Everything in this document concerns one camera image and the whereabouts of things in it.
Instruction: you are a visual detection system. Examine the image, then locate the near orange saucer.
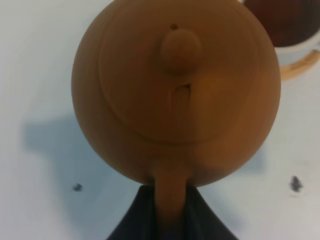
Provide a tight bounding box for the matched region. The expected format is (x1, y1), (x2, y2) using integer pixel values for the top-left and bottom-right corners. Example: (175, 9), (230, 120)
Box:
(280, 50), (320, 81)

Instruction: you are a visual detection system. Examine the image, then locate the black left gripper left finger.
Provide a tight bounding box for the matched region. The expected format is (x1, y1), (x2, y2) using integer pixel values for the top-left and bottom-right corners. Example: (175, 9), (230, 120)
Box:
(107, 185), (158, 240)

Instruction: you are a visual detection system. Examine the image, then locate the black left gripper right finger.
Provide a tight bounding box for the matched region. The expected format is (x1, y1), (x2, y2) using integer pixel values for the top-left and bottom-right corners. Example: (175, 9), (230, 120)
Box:
(183, 186), (238, 240)

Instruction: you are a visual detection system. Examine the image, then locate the brown clay teapot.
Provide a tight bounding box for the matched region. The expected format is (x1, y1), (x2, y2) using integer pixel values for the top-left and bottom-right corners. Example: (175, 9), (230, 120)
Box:
(71, 0), (281, 225)

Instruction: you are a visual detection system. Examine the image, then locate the near white teacup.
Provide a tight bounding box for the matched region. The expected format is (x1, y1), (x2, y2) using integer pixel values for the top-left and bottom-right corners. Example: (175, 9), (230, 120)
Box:
(241, 0), (320, 66)

